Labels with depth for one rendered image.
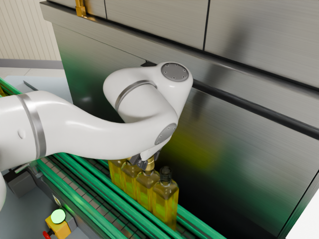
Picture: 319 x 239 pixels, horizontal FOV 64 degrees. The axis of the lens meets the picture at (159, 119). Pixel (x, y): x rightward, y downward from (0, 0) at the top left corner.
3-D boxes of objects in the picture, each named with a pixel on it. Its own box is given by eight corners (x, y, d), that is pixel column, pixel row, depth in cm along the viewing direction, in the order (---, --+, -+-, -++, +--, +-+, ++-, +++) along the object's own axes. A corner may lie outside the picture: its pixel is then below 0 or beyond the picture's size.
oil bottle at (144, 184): (162, 212, 83) (162, 170, 69) (150, 225, 80) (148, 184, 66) (149, 202, 86) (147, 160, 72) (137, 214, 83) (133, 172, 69)
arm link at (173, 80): (131, 106, 36) (98, 66, 40) (124, 147, 44) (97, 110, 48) (204, 77, 44) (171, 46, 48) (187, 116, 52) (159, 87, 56)
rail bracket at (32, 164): (44, 176, 95) (33, 151, 86) (26, 189, 91) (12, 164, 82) (39, 170, 97) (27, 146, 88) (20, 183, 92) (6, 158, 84)
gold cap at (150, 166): (157, 165, 68) (157, 154, 65) (148, 173, 66) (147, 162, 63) (147, 158, 70) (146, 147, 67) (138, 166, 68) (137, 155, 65)
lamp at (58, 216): (68, 217, 88) (66, 212, 86) (57, 227, 85) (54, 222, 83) (60, 209, 90) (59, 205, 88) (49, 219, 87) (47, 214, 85)
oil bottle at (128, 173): (148, 202, 86) (146, 160, 72) (136, 215, 83) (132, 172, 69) (136, 193, 89) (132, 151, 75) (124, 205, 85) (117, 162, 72)
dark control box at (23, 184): (37, 187, 106) (31, 174, 101) (19, 199, 102) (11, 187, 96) (27, 176, 110) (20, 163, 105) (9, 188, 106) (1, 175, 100)
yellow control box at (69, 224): (78, 227, 93) (73, 216, 88) (60, 243, 88) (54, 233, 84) (66, 216, 96) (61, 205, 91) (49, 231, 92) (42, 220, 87)
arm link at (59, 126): (14, 126, 37) (133, 96, 50) (52, 200, 31) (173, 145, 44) (10, 80, 31) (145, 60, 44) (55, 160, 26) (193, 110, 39)
